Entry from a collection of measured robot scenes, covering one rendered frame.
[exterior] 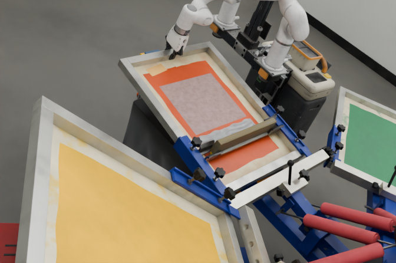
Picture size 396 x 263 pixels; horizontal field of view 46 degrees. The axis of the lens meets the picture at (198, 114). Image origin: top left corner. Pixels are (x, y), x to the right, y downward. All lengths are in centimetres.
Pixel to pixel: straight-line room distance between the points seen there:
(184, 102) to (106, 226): 109
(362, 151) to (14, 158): 211
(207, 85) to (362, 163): 91
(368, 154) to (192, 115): 104
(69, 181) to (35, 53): 301
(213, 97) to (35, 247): 148
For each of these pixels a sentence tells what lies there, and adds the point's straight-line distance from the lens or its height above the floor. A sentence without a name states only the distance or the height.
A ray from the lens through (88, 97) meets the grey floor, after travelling 375.
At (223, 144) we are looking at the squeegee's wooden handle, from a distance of 193.
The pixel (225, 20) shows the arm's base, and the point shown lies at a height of 117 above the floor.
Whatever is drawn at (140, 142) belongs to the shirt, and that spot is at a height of 78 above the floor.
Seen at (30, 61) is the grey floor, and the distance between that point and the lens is 403.
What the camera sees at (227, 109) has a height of 106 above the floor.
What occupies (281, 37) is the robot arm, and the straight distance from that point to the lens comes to 247.
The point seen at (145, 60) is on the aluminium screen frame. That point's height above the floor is 115.
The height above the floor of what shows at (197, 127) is 105.
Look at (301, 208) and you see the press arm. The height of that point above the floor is 105.
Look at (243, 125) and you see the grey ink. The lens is 221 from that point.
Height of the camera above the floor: 235
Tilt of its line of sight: 37 degrees down
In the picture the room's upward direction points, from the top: 22 degrees clockwise
